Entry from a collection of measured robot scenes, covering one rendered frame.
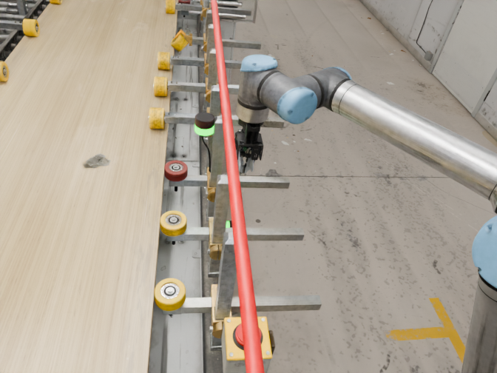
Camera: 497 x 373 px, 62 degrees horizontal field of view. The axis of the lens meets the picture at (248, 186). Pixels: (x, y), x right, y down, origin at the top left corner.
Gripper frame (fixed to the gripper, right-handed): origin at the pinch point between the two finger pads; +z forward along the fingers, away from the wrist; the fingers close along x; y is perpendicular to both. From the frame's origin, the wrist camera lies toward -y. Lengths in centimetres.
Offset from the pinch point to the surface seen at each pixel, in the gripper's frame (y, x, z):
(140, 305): 41, -28, 12
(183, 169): -11.5, -18.8, 10.6
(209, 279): 18.8, -9.6, 31.6
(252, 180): -11.9, 6.1, 15.2
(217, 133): -7.0, -8.5, -7.9
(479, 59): -241, 252, 55
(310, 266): -40, 53, 101
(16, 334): 48, -55, 12
